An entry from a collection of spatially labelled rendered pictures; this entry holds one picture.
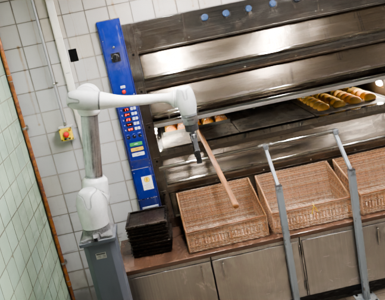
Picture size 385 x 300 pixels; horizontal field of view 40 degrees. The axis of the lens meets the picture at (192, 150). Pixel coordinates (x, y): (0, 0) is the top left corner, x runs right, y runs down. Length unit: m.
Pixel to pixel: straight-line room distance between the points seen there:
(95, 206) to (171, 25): 1.41
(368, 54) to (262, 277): 1.75
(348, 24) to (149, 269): 2.18
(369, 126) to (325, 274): 1.16
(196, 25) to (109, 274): 1.76
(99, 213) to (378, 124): 2.22
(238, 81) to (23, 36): 1.50
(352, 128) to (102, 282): 2.14
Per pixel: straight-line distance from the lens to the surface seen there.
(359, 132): 4.13
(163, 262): 3.55
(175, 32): 3.73
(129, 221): 3.72
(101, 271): 3.11
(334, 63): 3.97
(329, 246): 3.71
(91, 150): 3.11
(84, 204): 2.99
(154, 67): 3.72
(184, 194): 3.90
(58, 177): 3.93
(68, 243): 4.10
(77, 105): 2.91
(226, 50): 3.76
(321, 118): 4.00
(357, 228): 3.66
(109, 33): 3.68
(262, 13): 3.82
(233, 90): 3.79
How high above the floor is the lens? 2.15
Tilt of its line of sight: 15 degrees down
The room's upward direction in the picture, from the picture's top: 11 degrees counter-clockwise
